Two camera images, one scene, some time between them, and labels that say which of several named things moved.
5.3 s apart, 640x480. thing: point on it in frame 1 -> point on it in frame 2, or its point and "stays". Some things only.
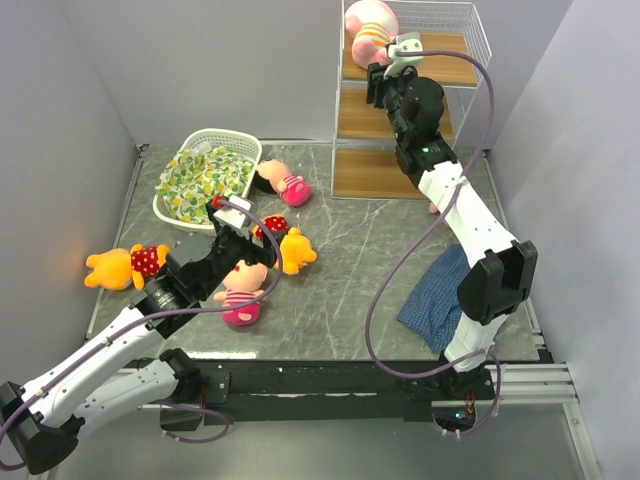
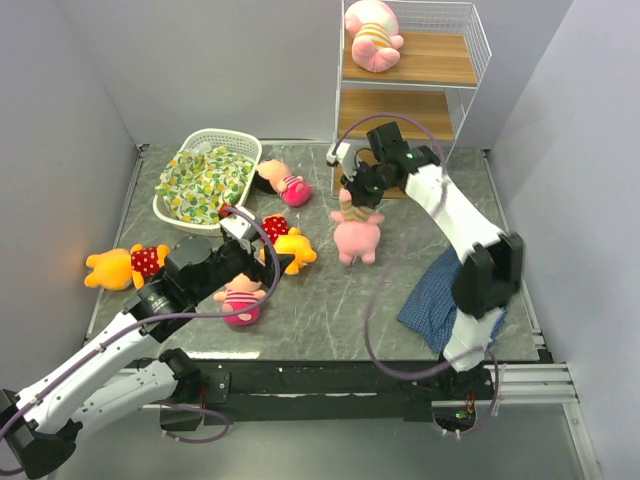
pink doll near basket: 274,176 stays
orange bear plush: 295,252 stays
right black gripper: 377,83 -> 350,180
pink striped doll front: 244,283 stays
